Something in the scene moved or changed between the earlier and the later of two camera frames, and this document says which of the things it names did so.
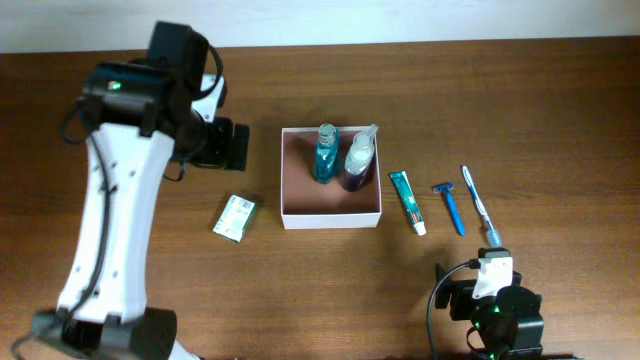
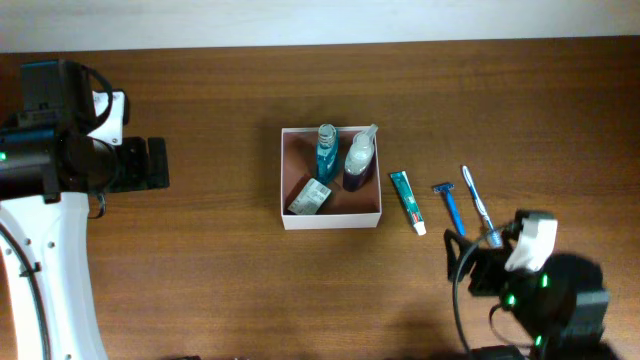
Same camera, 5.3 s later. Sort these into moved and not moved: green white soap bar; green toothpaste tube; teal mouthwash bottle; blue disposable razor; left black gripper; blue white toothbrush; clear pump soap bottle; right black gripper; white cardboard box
Moved: green white soap bar; left black gripper; right black gripper
Not moved: green toothpaste tube; clear pump soap bottle; teal mouthwash bottle; blue white toothbrush; blue disposable razor; white cardboard box
